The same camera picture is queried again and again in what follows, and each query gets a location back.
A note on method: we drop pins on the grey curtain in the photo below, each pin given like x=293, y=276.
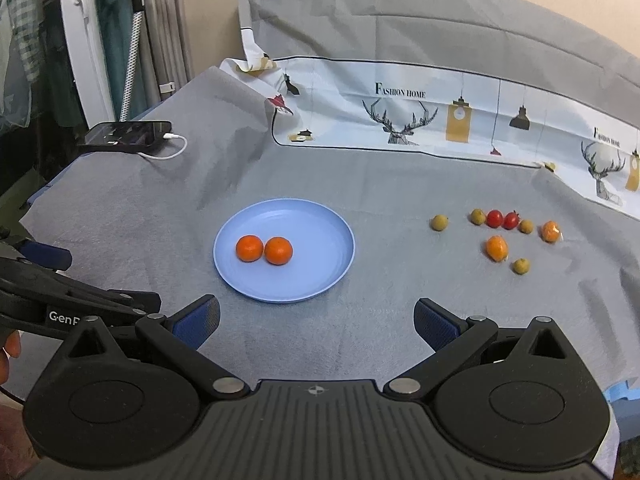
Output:
x=167, y=25

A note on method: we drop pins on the grey table cloth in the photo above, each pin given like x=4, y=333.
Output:
x=350, y=180

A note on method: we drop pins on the white printed cloth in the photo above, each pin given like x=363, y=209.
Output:
x=345, y=110

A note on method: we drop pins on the orange tangerine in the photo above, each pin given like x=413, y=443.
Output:
x=249, y=248
x=278, y=251

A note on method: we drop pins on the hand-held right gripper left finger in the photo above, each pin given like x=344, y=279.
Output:
x=197, y=322

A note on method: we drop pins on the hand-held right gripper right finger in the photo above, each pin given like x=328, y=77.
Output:
x=435, y=322

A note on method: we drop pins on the black and white braided pole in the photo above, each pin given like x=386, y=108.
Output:
x=131, y=70

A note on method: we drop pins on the person's left hand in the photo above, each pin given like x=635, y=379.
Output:
x=11, y=346

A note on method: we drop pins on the orange kumquat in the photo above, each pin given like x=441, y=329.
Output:
x=551, y=231
x=496, y=247

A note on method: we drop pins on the red cherry tomato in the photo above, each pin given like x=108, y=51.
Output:
x=494, y=218
x=511, y=220

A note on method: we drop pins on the black smartphone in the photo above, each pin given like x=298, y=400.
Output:
x=125, y=135

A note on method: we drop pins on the teal curtain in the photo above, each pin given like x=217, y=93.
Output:
x=112, y=50

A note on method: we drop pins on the small green fruit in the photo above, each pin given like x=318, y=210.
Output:
x=477, y=216
x=526, y=226
x=520, y=266
x=439, y=222

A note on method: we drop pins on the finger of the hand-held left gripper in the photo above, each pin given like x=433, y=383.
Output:
x=130, y=302
x=47, y=255

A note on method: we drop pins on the checked shirt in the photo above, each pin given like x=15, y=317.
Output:
x=25, y=25

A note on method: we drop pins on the blue plate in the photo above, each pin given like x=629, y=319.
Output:
x=305, y=220

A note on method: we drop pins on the white window frame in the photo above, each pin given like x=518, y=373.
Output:
x=85, y=50

